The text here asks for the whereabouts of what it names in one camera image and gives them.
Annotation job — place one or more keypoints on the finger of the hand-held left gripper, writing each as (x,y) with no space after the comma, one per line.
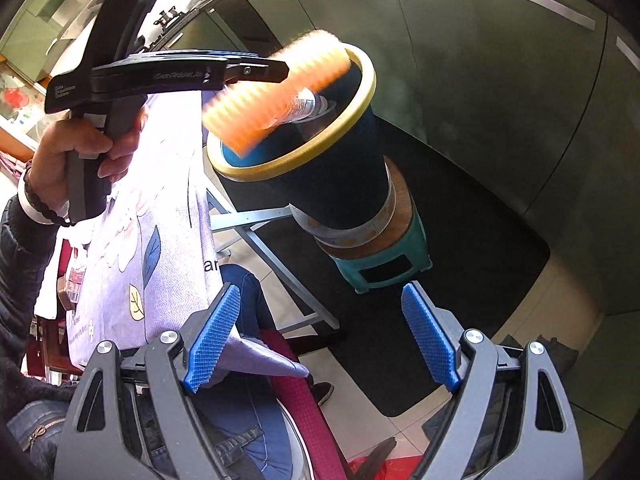
(200,75)
(200,53)

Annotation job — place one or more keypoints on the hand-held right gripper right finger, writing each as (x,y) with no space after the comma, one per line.
(430,340)

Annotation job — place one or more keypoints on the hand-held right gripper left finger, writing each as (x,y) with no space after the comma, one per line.
(210,342)

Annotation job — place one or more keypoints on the orange foam net sleeve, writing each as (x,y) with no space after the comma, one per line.
(270,95)

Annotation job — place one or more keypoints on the clear plastic water bottle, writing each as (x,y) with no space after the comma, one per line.
(305,106)

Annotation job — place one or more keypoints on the black bin with yellow rim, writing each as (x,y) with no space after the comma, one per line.
(330,170)

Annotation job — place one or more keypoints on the person's left forearm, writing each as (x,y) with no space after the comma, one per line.
(20,270)

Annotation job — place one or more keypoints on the person's left hand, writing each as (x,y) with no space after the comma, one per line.
(55,160)

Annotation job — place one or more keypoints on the green lower kitchen cabinets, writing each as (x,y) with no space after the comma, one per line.
(55,5)

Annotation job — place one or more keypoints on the teal plastic stool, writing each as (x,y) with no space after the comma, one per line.
(380,260)

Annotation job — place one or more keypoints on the black floor mat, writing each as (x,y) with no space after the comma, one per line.
(475,240)

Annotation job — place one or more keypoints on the dark shoe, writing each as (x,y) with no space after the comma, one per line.
(322,392)

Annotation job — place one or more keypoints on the red cushioned chair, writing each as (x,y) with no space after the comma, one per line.
(310,420)

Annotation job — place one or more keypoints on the purple floral tablecloth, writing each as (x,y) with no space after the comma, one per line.
(165,200)

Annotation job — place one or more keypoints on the red plastic bag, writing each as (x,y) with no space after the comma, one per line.
(395,467)

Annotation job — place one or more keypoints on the dark green lower cabinets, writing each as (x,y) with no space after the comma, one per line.
(475,85)

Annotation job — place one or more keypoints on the grey metal table frame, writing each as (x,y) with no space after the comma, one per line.
(280,270)

